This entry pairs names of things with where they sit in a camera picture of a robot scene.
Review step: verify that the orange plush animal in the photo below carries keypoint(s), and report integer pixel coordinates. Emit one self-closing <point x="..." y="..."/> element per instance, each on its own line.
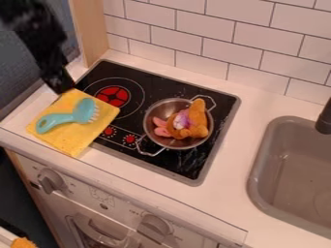
<point x="196" y="121"/>

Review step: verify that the toy sink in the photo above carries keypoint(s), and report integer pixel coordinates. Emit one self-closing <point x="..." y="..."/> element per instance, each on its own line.
<point x="293" y="180"/>

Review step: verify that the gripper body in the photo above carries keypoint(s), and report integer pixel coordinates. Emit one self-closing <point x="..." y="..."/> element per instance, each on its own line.
<point x="57" y="79"/>

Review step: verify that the silver pot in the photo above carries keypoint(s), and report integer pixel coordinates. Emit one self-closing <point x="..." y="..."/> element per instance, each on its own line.
<point x="166" y="108"/>

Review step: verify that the yellow cloth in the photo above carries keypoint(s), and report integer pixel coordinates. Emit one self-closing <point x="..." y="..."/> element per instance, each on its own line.
<point x="73" y="137"/>

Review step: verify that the orange toy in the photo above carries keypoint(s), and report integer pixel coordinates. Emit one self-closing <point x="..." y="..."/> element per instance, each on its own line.
<point x="22" y="243"/>

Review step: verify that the blue brush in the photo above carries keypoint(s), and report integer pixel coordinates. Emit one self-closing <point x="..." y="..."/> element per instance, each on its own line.
<point x="82" y="113"/>

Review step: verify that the tap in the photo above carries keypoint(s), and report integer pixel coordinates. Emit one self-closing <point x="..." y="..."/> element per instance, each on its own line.
<point x="324" y="121"/>

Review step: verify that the toy stove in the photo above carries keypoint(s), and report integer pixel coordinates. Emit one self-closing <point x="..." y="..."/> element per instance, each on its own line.
<point x="142" y="87"/>

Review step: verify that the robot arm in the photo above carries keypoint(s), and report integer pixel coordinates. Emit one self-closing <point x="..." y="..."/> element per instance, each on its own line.
<point x="30" y="22"/>

